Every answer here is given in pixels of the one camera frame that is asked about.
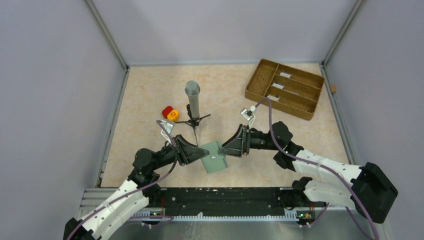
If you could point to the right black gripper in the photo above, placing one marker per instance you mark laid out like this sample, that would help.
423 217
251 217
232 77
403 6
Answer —
239 144

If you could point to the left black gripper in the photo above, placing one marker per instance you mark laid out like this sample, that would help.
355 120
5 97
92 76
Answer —
187 152

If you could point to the green card holder wallet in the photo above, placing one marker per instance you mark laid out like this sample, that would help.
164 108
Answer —
214 161

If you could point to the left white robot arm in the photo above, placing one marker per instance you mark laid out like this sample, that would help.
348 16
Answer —
139 189

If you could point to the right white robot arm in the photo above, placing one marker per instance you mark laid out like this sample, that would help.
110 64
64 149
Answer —
364 188

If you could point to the grey microphone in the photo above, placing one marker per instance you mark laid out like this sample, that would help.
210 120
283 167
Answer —
192 90

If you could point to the brown woven cutlery tray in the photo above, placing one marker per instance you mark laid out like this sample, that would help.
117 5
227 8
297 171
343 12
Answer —
301 92

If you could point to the small wooden block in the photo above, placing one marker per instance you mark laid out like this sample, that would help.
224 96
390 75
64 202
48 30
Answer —
332 88

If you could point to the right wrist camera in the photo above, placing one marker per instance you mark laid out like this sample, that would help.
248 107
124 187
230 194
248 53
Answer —
248 113

